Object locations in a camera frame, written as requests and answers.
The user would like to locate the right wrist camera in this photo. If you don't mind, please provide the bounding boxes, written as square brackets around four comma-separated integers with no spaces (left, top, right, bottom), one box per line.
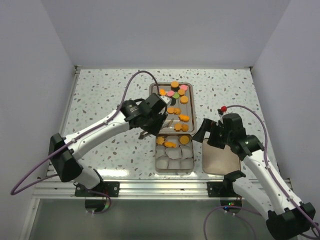
[217,106,228,118]

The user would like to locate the gold tin lid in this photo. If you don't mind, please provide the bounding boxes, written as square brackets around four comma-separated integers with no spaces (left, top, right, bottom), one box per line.
[202,138,241,176]

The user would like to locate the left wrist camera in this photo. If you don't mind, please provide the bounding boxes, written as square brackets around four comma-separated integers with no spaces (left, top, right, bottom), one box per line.
[160,96,172,106]

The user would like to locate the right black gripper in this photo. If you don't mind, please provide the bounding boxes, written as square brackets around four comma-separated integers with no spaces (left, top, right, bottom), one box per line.
[192,118,233,150]

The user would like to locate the pink round cookie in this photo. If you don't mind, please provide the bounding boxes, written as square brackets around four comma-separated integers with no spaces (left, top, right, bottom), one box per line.
[166,90,175,97]
[180,84,188,91]

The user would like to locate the pink round cookie right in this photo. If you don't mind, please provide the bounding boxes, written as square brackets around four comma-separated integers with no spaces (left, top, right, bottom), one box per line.
[180,84,188,91]

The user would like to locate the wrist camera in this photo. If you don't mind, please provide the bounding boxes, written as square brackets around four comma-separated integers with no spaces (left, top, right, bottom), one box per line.
[160,96,172,106]
[217,106,228,118]

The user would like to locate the orange ridged flower cookie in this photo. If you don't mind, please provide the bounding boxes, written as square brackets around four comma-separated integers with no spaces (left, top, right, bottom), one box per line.
[173,108,181,115]

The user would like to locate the purple cable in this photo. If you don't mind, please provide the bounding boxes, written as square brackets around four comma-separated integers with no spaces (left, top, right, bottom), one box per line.
[10,70,161,196]
[202,104,320,240]

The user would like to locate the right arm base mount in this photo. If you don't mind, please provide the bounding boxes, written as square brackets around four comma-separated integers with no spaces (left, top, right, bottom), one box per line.
[206,181,239,198]

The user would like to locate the orange round cookie top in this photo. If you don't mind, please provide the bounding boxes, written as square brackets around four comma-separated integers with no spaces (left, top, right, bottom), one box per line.
[170,81,179,89]

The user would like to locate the black round cookie middle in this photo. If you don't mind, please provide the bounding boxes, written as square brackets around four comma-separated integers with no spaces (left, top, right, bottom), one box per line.
[170,98,176,106]

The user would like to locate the orange dotted round cookie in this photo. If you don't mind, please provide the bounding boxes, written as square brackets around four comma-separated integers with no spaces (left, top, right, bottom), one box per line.
[179,135,190,145]

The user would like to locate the black round cookie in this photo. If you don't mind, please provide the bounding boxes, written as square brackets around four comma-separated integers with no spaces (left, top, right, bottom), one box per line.
[171,86,180,92]
[170,98,176,106]

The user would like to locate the orange fish cookie top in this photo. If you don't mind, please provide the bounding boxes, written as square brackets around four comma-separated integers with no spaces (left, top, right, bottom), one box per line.
[159,89,166,96]

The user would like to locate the green round cookie middle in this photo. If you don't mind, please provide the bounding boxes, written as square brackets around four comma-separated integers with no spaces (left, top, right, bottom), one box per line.
[172,92,180,99]

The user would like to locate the steel baking tray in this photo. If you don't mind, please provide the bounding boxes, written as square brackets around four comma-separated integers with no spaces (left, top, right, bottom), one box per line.
[158,82,196,135]

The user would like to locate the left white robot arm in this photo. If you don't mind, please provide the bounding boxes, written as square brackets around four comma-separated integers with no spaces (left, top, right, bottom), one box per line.
[49,93,171,197]

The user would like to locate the aluminium front rail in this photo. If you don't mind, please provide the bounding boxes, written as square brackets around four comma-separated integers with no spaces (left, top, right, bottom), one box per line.
[32,178,209,200]

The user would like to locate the orange swirl round cookie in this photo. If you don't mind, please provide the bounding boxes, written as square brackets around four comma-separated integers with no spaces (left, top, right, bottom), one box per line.
[181,124,189,132]

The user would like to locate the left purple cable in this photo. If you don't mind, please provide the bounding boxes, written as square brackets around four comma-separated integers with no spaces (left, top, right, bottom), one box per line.
[10,70,161,196]

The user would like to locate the orange fish cookie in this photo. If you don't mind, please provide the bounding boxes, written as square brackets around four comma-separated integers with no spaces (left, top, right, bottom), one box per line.
[164,141,177,148]
[178,114,190,123]
[159,89,166,96]

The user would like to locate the gold square cookie tin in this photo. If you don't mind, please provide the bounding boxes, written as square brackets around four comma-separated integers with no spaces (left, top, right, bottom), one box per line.
[154,134,195,175]

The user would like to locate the plain orange round cookie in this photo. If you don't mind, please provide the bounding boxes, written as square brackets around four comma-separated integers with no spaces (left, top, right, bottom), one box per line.
[167,107,175,114]

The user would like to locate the pink round cookie middle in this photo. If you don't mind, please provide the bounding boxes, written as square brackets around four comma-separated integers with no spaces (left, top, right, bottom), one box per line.
[166,90,175,97]

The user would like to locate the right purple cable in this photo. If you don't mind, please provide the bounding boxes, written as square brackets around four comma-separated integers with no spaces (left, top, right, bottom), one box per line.
[202,104,320,240]

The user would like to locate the black round cookie top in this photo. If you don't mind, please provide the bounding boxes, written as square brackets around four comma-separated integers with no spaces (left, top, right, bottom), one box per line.
[171,86,180,92]

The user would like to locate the steel serving tongs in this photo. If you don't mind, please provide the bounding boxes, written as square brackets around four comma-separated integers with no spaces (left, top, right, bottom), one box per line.
[138,119,174,140]

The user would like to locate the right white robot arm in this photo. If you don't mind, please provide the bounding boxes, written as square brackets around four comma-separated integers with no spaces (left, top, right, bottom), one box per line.
[192,113,317,240]

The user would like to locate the orange flower flat cookie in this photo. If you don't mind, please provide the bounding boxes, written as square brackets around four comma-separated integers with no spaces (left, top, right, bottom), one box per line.
[174,123,182,132]

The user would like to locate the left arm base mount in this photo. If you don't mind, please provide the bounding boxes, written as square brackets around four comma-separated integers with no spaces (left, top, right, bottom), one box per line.
[74,181,120,198]

